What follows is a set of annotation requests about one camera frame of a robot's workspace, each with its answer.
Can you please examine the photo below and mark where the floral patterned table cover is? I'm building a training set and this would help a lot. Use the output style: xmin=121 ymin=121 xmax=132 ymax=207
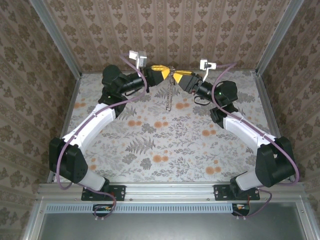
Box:
xmin=53 ymin=70 xmax=286 ymax=183

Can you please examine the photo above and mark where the grey metal sheet panel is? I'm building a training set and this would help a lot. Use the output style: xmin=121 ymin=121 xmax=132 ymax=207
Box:
xmin=37 ymin=212 xmax=310 ymax=240

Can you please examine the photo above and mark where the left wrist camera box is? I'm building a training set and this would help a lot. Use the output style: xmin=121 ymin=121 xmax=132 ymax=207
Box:
xmin=128 ymin=50 xmax=149 ymax=69

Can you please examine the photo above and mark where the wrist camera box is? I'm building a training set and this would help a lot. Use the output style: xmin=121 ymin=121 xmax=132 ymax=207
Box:
xmin=199 ymin=58 xmax=218 ymax=82
xmin=128 ymin=50 xmax=149 ymax=69

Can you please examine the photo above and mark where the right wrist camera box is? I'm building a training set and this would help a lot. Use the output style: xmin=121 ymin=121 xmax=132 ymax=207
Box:
xmin=199 ymin=58 xmax=218 ymax=82

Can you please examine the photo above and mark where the aluminium right side rail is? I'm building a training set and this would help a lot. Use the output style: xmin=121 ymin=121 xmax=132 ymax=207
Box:
xmin=252 ymin=71 xmax=296 ymax=183

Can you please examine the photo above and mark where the aluminium left side rail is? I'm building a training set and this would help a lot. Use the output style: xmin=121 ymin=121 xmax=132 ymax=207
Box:
xmin=46 ymin=73 xmax=83 ymax=183

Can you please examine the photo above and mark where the aluminium left frame post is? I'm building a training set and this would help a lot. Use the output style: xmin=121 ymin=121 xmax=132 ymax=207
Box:
xmin=29 ymin=0 xmax=83 ymax=79

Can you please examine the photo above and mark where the aluminium frame post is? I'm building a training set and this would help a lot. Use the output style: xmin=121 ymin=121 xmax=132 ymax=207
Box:
xmin=29 ymin=0 xmax=83 ymax=79
xmin=254 ymin=0 xmax=305 ymax=77

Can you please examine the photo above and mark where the aluminium right frame post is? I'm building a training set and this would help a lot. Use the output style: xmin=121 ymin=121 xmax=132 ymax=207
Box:
xmin=254 ymin=0 xmax=305 ymax=77

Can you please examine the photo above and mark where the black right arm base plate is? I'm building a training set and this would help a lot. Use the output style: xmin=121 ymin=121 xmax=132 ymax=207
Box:
xmin=213 ymin=184 xmax=261 ymax=202

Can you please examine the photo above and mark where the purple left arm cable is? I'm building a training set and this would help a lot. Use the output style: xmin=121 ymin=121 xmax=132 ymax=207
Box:
xmin=56 ymin=52 xmax=148 ymax=221

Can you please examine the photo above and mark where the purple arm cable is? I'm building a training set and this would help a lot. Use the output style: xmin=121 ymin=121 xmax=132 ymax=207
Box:
xmin=211 ymin=62 xmax=300 ymax=221
xmin=56 ymin=52 xmax=148 ymax=221

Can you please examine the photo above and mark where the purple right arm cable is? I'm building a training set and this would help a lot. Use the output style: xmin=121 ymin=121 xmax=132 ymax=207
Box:
xmin=211 ymin=62 xmax=300 ymax=221

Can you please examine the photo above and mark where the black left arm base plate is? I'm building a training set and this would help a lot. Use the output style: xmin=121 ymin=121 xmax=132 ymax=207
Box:
xmin=80 ymin=184 xmax=126 ymax=202

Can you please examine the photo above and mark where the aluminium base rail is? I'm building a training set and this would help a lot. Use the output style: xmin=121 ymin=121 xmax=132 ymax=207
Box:
xmin=37 ymin=181 xmax=307 ymax=203

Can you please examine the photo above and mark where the white slotted cable duct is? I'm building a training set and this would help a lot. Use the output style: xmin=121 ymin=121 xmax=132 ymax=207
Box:
xmin=45 ymin=202 xmax=251 ymax=214

